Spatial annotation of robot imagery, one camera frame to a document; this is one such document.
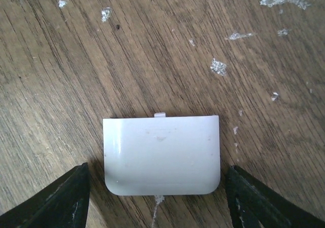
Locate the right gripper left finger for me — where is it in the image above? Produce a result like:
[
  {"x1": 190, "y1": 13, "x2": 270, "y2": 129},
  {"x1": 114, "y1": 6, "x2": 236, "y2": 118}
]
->
[{"x1": 1, "y1": 162, "x2": 90, "y2": 227}]

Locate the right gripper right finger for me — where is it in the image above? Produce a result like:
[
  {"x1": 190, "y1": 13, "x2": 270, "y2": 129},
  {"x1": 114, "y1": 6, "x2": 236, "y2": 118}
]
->
[{"x1": 225, "y1": 165, "x2": 324, "y2": 227}]

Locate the white battery cover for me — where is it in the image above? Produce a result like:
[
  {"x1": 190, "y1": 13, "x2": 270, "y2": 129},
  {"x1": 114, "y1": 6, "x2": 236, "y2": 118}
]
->
[{"x1": 103, "y1": 113, "x2": 221, "y2": 196}]

